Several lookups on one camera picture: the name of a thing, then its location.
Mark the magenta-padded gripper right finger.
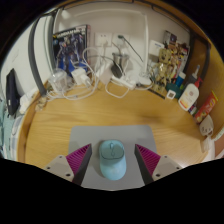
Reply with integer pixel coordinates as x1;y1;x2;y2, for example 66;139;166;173
134;143;183;185

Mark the white wall socket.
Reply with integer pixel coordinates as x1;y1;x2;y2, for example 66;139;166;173
94;32;113;48

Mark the blue bottle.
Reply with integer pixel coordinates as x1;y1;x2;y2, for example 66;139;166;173
173;71;187;89

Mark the grey mouse pad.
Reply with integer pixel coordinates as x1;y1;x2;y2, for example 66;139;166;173
68;124;158;191

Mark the black power adapter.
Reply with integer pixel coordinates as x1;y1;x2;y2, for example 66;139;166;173
110;63;124;79

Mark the grey metal frame post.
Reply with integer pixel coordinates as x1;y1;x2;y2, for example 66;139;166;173
28;9;58;98

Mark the black bag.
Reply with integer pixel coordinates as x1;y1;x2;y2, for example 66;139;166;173
5;68;22;117

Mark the white plastic bag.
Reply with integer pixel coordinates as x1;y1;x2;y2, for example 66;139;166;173
18;87;39;114

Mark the white pump lotion bottle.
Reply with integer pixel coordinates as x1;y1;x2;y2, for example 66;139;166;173
177;77;204;112

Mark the light blue computer mouse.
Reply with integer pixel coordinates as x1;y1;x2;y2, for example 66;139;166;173
98;139;128;182

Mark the white charger block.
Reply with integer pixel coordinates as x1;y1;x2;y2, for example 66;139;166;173
70;68;88;86

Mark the blue checked bedding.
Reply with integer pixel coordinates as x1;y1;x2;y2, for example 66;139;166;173
0;99;24;159

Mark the small white cube clock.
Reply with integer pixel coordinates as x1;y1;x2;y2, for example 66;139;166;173
165;89;177;100

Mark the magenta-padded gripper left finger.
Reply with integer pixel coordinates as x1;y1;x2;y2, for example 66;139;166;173
44;143;93;186

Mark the robot model kit box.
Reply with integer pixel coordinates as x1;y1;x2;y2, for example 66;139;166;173
52;24;92;76

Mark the red snack can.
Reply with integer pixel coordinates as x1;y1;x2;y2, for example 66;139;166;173
193;90;219;124

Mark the white mug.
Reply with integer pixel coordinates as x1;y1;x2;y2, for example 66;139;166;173
198;114;215;138

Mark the white coiled cable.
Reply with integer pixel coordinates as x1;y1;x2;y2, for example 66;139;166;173
46;46;101;101

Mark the white power strip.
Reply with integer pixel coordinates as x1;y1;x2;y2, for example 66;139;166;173
111;74;153;90

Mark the metal cup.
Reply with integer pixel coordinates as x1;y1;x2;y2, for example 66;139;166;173
111;52;130;69

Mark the clear crumpled wrapper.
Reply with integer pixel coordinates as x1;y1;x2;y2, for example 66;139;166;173
34;96;49;112

